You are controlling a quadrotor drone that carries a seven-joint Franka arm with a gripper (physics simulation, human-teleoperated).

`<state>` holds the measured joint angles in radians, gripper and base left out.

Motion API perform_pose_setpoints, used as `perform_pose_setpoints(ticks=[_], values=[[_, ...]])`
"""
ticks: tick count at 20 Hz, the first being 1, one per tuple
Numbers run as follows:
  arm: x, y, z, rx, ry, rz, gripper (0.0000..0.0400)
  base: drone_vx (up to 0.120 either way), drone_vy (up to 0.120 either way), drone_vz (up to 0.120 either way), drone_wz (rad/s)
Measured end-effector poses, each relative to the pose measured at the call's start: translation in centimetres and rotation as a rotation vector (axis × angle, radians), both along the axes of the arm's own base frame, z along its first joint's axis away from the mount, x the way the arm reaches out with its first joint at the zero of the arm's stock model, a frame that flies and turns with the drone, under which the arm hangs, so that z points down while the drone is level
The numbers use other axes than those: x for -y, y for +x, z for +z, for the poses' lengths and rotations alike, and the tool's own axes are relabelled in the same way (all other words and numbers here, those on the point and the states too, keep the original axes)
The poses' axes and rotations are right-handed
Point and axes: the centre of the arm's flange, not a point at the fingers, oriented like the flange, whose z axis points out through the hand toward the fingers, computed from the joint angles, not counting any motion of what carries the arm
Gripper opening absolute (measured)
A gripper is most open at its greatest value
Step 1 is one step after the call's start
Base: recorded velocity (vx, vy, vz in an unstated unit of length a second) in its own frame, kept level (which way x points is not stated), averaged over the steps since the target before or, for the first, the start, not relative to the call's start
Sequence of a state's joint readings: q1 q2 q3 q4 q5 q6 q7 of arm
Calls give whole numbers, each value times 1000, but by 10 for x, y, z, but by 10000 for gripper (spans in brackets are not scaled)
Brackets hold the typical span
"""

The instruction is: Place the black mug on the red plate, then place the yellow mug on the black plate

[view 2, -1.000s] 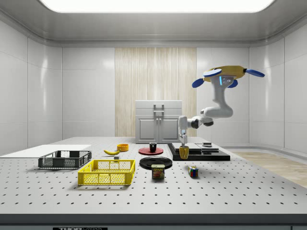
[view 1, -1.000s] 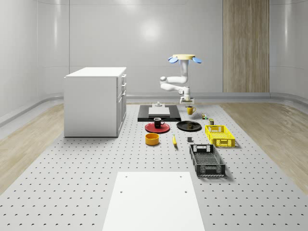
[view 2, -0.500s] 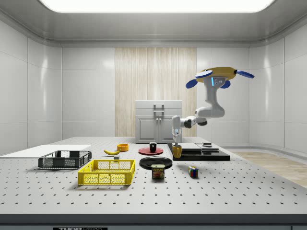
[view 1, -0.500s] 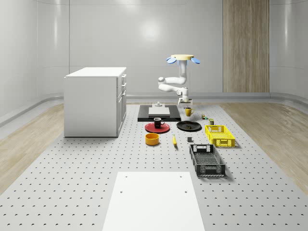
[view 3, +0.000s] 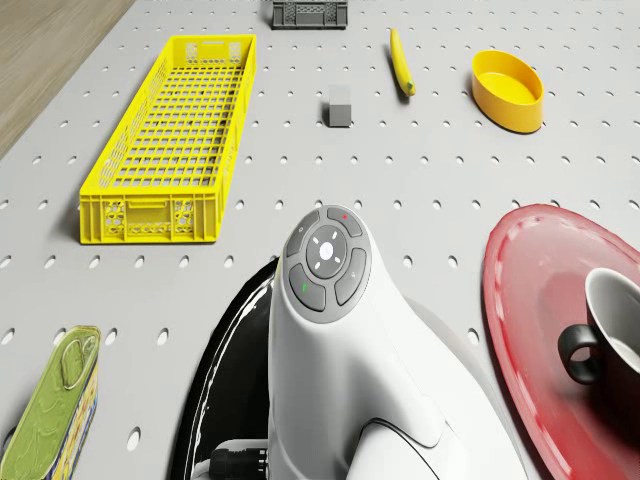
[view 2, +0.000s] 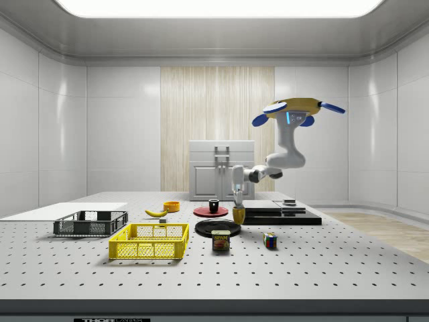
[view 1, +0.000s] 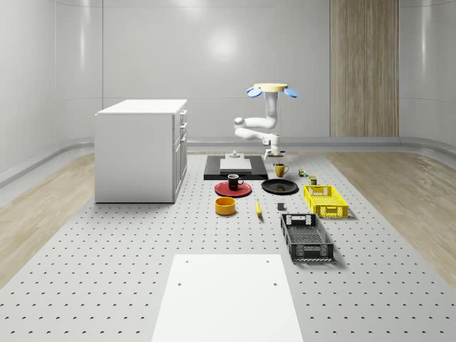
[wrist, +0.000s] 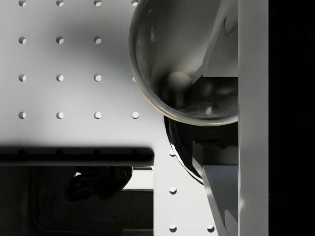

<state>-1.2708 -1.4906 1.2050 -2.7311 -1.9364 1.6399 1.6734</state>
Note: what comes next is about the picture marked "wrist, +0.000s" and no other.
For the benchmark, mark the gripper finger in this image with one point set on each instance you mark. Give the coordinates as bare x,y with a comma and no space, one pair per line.
224,54
224,186

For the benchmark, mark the yellow mug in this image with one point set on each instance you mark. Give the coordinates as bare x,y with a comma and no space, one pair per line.
160,49

